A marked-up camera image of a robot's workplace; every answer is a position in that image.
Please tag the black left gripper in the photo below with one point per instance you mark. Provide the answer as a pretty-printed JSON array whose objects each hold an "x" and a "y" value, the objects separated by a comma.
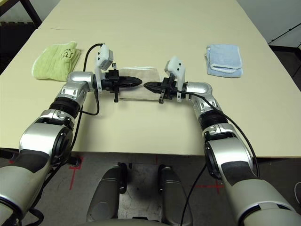
[{"x": 111, "y": 81}]

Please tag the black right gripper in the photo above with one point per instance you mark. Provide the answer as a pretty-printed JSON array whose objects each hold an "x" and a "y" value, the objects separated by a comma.
[{"x": 170, "y": 89}]

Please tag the beige towel with white trim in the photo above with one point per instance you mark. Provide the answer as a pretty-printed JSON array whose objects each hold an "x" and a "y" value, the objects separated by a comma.
[{"x": 145, "y": 74}]

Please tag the folded blue towel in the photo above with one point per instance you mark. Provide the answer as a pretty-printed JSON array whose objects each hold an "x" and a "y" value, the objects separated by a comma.
[{"x": 223, "y": 58}]

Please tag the green towel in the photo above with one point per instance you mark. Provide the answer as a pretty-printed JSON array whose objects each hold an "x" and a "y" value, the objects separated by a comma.
[{"x": 54, "y": 63}]

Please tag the grey right robot leg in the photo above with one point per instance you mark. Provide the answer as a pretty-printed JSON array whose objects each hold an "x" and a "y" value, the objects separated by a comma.
[{"x": 171, "y": 188}]

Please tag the red floor tape cross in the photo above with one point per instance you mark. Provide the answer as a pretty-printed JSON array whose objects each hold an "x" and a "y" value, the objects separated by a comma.
[
  {"x": 74, "y": 174},
  {"x": 211, "y": 186}
]

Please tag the dark brown wooden beam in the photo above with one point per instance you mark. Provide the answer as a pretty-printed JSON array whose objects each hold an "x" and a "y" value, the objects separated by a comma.
[{"x": 31, "y": 13}]

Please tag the black foam floor mat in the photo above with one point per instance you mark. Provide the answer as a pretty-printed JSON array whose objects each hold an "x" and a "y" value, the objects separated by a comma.
[{"x": 16, "y": 40}]

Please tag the dark low cabinet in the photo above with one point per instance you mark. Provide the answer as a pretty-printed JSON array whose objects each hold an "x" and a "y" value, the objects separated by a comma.
[{"x": 289, "y": 66}]

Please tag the grey robot waist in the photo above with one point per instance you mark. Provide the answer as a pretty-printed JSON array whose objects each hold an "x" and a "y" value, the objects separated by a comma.
[{"x": 122, "y": 222}]

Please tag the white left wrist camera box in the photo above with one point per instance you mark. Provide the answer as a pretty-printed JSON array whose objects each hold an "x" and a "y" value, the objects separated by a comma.
[{"x": 103, "y": 56}]

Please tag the black metal rail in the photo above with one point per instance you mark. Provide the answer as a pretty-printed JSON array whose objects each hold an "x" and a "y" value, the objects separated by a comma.
[{"x": 287, "y": 33}]

